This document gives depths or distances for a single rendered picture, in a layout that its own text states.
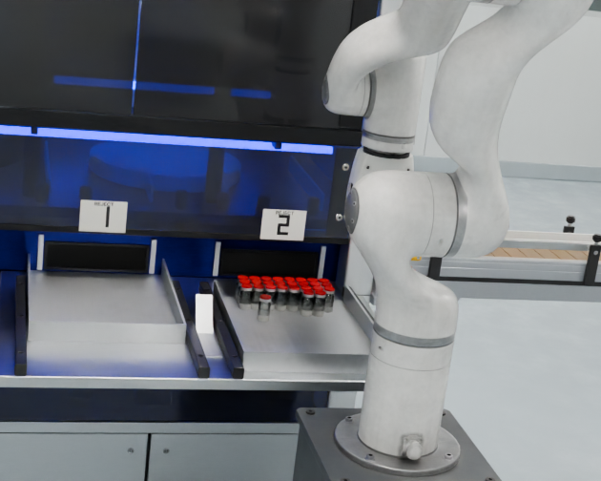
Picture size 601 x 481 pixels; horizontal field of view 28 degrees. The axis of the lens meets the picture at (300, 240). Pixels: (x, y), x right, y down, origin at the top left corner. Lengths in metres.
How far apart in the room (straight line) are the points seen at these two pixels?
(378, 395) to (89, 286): 0.73
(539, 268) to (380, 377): 0.93
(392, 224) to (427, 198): 0.06
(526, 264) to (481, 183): 0.97
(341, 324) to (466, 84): 0.78
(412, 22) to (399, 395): 0.53
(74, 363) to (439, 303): 0.61
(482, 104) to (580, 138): 6.15
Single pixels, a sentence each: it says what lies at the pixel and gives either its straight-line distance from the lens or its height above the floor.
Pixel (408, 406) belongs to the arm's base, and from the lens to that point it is 1.74.
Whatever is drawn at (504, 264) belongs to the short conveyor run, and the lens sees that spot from 2.57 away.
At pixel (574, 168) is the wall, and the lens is 7.71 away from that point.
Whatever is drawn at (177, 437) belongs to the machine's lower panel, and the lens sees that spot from 2.42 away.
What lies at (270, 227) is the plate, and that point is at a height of 1.01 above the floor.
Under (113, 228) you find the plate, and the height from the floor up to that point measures 1.00.
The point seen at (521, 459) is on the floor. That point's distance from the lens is 3.85.
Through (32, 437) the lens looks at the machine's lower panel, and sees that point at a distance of 2.39.
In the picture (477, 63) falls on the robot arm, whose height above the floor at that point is 1.46.
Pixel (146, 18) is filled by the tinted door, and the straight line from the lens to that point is 2.17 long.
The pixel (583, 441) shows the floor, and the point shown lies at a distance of 4.07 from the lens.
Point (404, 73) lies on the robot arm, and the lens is 1.85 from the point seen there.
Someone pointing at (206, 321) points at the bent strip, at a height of 0.90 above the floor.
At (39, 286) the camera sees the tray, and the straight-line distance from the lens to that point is 2.26.
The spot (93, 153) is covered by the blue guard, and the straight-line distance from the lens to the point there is 2.20.
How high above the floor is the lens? 1.67
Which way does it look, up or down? 17 degrees down
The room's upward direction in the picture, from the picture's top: 7 degrees clockwise
